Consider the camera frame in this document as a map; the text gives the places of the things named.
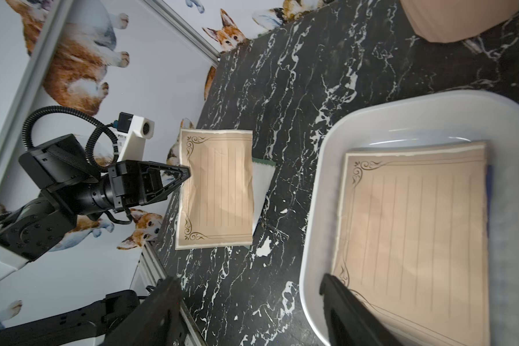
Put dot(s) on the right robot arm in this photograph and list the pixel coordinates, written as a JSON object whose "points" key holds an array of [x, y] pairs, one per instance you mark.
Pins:
{"points": [[124, 318]]}

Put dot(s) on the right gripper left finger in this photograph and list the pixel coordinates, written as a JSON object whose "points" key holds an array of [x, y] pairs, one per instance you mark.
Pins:
{"points": [[156, 321]]}

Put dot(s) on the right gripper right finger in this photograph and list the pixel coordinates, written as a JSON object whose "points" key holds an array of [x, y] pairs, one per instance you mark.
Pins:
{"points": [[348, 320]]}

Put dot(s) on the green bordered white paper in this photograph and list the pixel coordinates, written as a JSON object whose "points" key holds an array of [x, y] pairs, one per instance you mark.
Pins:
{"points": [[262, 175]]}

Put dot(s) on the white storage box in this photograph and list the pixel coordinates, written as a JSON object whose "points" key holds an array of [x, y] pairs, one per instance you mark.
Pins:
{"points": [[448, 118]]}

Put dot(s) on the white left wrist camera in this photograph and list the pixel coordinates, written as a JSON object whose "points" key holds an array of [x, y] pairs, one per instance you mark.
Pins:
{"points": [[132, 131]]}

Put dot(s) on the tan lined stationery paper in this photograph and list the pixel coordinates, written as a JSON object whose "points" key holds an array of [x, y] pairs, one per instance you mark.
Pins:
{"points": [[216, 205]]}

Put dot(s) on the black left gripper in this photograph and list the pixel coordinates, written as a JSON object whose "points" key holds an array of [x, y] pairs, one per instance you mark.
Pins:
{"points": [[72, 186]]}

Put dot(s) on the potted green plant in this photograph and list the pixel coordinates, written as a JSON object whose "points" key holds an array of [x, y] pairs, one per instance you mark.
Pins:
{"points": [[449, 21]]}

